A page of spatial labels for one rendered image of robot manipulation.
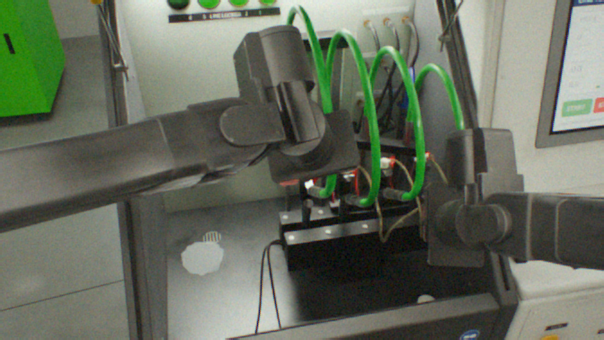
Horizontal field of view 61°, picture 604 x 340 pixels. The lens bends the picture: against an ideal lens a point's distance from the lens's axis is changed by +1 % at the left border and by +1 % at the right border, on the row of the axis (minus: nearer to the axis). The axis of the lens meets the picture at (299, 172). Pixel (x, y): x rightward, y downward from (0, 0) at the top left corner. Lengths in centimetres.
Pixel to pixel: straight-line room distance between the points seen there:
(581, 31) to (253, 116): 83
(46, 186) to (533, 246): 38
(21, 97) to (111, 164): 316
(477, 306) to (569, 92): 47
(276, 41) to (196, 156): 14
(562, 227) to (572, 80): 74
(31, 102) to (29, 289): 143
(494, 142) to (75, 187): 39
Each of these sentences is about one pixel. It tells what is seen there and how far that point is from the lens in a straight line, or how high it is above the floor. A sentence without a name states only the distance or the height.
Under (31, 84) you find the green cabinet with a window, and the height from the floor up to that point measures 28.
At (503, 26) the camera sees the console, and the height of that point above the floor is 136.
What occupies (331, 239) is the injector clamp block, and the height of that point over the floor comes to 98.
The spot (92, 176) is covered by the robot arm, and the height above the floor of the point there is 148.
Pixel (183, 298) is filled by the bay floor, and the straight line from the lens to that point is 116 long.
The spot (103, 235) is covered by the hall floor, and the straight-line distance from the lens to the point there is 263.
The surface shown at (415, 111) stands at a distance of 85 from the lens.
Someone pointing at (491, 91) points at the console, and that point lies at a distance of 108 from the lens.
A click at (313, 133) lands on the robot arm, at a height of 146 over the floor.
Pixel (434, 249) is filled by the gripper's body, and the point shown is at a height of 127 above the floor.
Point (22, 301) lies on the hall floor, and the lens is 247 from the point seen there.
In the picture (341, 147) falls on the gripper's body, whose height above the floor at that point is 140.
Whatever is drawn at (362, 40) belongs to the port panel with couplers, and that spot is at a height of 126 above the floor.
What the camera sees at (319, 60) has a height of 139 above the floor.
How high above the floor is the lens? 171
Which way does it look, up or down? 37 degrees down
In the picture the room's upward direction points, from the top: straight up
